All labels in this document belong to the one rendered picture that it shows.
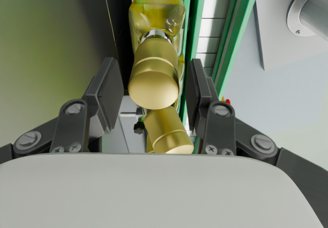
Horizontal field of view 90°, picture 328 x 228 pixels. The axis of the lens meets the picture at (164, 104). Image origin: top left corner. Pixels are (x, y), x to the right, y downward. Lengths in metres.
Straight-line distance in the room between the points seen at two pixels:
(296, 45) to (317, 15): 0.17
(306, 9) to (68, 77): 0.70
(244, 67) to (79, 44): 0.72
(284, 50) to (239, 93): 0.28
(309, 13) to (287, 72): 0.32
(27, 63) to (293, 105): 1.15
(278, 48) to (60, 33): 0.75
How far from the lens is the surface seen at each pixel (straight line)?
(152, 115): 0.15
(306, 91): 1.13
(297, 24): 0.79
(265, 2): 0.72
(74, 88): 0.26
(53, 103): 0.22
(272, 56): 0.83
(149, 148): 0.20
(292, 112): 1.23
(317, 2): 0.73
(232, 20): 0.37
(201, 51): 0.41
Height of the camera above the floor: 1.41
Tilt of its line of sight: 45 degrees down
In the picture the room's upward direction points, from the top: 179 degrees counter-clockwise
